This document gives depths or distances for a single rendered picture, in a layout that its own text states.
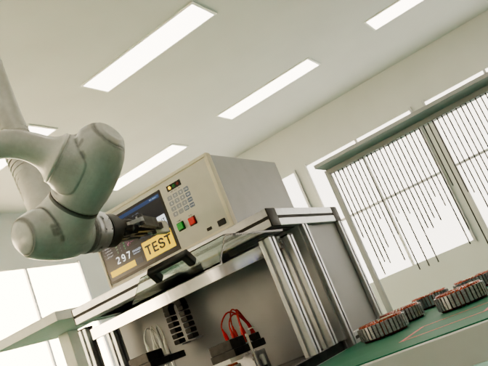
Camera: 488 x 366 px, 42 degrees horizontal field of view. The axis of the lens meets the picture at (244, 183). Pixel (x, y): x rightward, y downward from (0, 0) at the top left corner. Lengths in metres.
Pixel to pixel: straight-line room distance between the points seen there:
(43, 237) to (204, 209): 0.50
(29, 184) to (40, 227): 1.83
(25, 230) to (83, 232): 0.11
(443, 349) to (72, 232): 0.69
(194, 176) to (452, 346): 0.86
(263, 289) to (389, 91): 6.53
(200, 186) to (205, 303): 0.35
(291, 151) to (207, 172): 6.87
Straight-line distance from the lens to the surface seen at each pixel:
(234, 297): 1.70
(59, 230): 1.24
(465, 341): 0.97
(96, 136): 1.19
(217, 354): 1.51
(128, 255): 1.74
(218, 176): 1.59
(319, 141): 8.29
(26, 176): 3.08
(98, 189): 1.21
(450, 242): 7.77
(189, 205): 1.61
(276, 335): 1.66
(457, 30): 7.99
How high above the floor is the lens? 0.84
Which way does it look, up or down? 14 degrees up
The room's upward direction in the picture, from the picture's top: 22 degrees counter-clockwise
